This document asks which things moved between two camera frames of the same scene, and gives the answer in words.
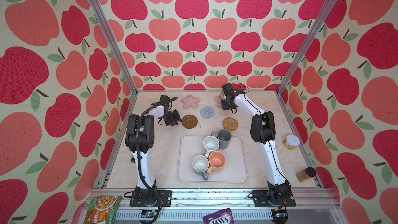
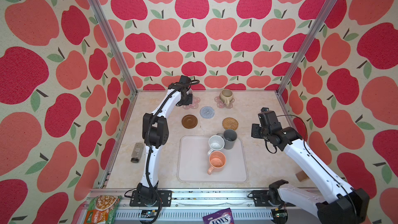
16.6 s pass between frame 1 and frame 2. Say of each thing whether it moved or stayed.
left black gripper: moved
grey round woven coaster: stayed
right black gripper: moved
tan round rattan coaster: stayed
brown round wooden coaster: stayed
